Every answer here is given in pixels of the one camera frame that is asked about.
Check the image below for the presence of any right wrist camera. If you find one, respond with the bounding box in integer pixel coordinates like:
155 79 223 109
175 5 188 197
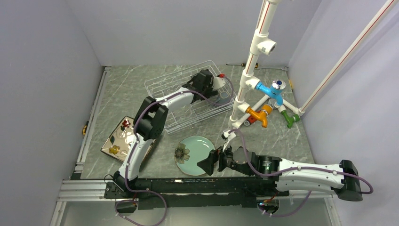
221 129 237 152

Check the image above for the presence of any blue pipe valve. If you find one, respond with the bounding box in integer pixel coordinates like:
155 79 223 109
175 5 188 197
255 80 286 106

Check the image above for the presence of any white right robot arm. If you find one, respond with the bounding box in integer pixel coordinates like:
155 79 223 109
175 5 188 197
197 146 363 202

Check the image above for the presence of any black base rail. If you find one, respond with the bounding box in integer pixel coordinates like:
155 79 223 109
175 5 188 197
104 177 289 210

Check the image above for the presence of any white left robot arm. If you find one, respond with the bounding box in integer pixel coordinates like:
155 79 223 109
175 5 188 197
112 69 220 198

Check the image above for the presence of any grey dotted ceramic mug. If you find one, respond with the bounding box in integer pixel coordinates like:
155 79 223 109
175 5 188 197
214 91 231 106

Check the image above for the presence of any teal flower ceramic plate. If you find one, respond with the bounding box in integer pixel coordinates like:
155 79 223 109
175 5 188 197
174 135 215 176

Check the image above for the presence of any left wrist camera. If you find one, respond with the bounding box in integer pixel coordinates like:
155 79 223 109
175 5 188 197
213 73 226 89

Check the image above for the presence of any white diagonal PVC pipe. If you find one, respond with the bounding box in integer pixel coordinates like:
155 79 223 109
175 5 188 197
297 0 399 116

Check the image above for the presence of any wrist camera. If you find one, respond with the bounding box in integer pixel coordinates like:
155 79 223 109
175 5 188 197
213 73 226 89
221 129 237 152

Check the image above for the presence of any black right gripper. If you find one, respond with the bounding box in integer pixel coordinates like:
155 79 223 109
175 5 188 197
197 139 253 176

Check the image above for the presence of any green pipe fitting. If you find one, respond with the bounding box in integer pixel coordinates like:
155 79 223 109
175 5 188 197
280 110 301 128

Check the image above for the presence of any brown rectangular floral plate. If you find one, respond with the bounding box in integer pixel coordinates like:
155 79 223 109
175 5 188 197
100 116 157 166

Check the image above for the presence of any orange pipe fitting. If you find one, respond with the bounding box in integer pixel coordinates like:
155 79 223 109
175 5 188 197
245 105 272 128

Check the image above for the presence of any white wire dish rack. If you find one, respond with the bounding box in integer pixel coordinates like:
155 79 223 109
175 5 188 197
144 60 236 134

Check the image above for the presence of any yellow handled screwdriver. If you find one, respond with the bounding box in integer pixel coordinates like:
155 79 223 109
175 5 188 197
225 63 258 69

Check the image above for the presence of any white PVC pipe frame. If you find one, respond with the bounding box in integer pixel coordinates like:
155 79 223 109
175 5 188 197
225 0 308 137

